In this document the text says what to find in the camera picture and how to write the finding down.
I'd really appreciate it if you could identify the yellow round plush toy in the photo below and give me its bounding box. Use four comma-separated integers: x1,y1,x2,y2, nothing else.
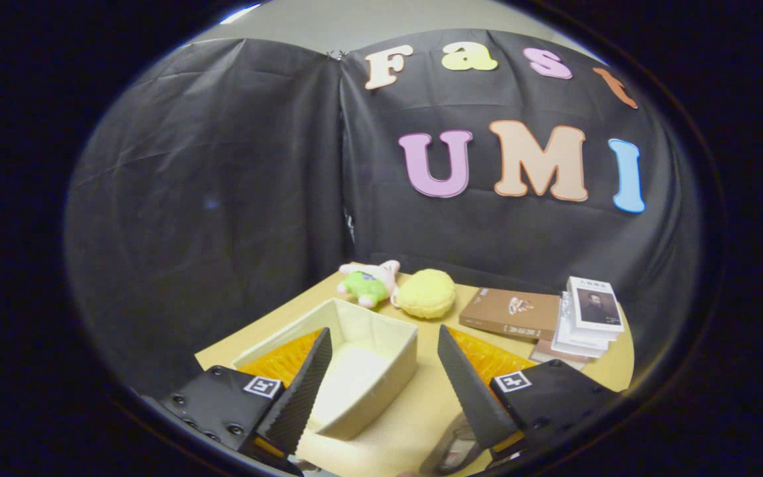
391,268,457,321

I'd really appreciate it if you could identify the brown book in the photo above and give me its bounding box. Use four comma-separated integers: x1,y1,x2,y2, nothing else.
458,287,562,343

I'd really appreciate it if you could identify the beige fabric storage box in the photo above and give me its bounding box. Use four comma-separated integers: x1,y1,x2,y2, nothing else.
230,297,420,442

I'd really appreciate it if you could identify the black backdrop cloth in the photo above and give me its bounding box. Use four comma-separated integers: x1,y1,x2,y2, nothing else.
64,28,705,399

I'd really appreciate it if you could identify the brown fleece shoe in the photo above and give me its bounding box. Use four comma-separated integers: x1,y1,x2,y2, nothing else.
420,411,485,476

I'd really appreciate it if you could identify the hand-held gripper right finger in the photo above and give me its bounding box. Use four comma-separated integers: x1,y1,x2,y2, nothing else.
436,323,623,466

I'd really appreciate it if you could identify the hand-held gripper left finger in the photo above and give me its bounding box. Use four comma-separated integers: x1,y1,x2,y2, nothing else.
156,327,334,475

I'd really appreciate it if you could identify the pink and green plush toy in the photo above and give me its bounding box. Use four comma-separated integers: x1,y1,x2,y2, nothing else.
336,259,401,309

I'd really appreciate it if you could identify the plain white book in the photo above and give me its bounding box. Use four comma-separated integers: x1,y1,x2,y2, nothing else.
550,291,621,360

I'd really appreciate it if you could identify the pale pink book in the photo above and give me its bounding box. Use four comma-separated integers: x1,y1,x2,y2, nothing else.
528,339,592,371

